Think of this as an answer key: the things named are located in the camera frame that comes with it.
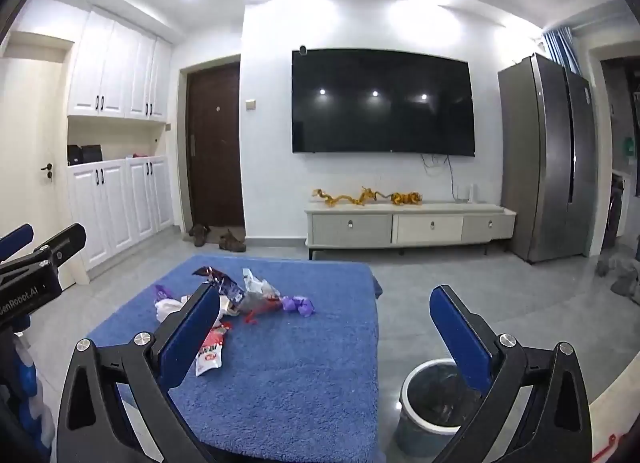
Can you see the white plastic bag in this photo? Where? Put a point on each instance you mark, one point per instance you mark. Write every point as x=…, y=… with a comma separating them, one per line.
x=167, y=310

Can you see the white router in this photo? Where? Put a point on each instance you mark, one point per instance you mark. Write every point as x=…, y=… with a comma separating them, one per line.
x=467, y=193

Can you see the red and white snack packet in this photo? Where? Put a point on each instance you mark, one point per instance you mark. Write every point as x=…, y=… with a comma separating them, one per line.
x=210, y=355

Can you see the small purple wrapper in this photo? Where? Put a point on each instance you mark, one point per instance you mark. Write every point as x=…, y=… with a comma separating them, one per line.
x=162, y=291

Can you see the golden tiger ornament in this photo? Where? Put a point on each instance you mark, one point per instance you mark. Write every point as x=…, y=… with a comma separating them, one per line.
x=406, y=198

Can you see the dark washing machine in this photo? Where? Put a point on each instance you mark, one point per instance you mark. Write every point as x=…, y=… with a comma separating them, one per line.
x=612, y=213

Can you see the white base cabinets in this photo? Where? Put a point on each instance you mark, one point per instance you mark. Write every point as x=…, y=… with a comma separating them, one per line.
x=115, y=208

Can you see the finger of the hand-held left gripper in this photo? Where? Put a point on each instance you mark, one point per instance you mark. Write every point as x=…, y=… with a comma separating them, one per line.
x=17, y=238
x=65, y=240

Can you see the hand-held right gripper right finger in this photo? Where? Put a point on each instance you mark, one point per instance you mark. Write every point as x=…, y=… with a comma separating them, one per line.
x=457, y=338

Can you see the brown entrance door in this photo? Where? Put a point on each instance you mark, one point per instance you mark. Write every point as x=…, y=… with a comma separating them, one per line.
x=215, y=148

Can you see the green wall sign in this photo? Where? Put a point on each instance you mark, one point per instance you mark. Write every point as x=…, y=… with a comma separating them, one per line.
x=628, y=148

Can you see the red wrapper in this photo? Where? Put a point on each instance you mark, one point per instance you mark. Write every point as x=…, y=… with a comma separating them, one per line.
x=260, y=312

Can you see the grey double door refrigerator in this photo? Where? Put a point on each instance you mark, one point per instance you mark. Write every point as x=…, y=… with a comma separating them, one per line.
x=540, y=158

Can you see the grey white television cabinet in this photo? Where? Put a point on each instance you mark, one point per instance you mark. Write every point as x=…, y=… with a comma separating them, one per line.
x=370, y=228

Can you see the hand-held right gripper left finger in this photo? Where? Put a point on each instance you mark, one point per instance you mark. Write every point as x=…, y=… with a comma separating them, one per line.
x=192, y=330

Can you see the blue towel covered table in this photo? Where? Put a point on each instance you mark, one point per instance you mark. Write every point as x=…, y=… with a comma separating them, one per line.
x=300, y=368

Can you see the long golden dragon ornament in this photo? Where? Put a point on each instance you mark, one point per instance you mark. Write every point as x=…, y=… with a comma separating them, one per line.
x=332, y=199

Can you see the purple candy wrapper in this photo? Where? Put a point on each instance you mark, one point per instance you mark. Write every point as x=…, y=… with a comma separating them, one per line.
x=297, y=304

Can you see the black wall television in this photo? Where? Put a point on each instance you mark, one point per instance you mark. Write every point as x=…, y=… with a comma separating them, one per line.
x=382, y=103

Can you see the brown shoes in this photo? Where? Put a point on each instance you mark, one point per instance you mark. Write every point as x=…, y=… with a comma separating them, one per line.
x=231, y=240
x=198, y=234

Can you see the blue curtain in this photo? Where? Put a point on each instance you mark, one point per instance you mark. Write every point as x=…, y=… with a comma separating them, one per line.
x=560, y=48

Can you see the dark shiny snack wrapper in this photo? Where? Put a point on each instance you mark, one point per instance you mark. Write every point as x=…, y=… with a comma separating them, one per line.
x=222, y=283

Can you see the black box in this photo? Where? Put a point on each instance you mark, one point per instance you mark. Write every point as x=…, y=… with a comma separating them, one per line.
x=74, y=155
x=92, y=153

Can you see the white rimmed grey trash bin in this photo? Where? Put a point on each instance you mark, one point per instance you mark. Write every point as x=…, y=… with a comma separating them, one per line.
x=435, y=403

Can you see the white wall cabinets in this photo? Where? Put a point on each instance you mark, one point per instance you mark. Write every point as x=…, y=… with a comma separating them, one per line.
x=112, y=68

